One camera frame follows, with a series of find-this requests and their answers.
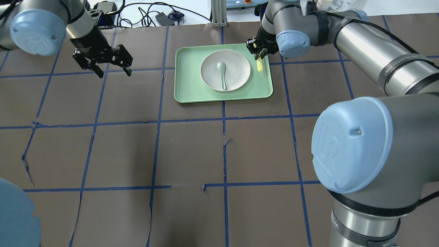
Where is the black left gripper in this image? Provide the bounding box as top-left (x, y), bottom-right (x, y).
top-left (72, 31), bottom-right (133, 79)

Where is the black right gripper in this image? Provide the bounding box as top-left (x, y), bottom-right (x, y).
top-left (246, 27), bottom-right (279, 60)

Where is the yellow plastic fork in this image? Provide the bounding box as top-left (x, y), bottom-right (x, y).
top-left (257, 57), bottom-right (264, 72)

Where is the white round plate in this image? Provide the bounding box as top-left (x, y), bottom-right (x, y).
top-left (200, 49), bottom-right (251, 92)

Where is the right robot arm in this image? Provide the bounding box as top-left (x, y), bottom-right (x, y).
top-left (247, 0), bottom-right (439, 247)

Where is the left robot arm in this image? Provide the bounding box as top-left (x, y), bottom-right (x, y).
top-left (0, 0), bottom-right (133, 78)

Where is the pale green plastic spoon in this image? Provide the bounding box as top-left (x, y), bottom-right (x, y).
top-left (216, 61), bottom-right (227, 91)

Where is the light green plastic tray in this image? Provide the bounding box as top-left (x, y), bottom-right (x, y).
top-left (174, 44), bottom-right (273, 103)

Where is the black power adapter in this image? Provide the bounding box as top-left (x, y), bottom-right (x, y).
top-left (155, 12), bottom-right (175, 26)

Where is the aluminium frame post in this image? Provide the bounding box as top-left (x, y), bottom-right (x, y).
top-left (211, 0), bottom-right (228, 27)

